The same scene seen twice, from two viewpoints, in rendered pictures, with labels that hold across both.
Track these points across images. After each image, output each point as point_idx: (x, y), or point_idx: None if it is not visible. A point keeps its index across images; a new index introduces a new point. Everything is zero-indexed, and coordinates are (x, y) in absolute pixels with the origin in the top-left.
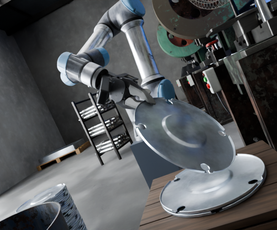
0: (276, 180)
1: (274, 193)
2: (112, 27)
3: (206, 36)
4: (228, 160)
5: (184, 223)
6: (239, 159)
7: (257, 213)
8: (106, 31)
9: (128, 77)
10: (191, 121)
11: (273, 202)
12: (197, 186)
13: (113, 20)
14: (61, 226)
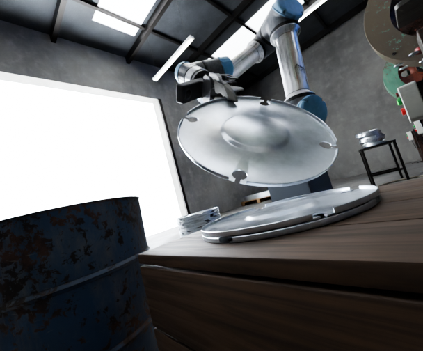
0: (363, 221)
1: (322, 237)
2: (264, 42)
3: (397, 25)
4: (298, 177)
5: (193, 244)
6: (355, 191)
7: (250, 256)
8: (254, 48)
9: (229, 79)
10: (275, 122)
11: (296, 248)
12: (257, 212)
13: (264, 33)
14: (108, 210)
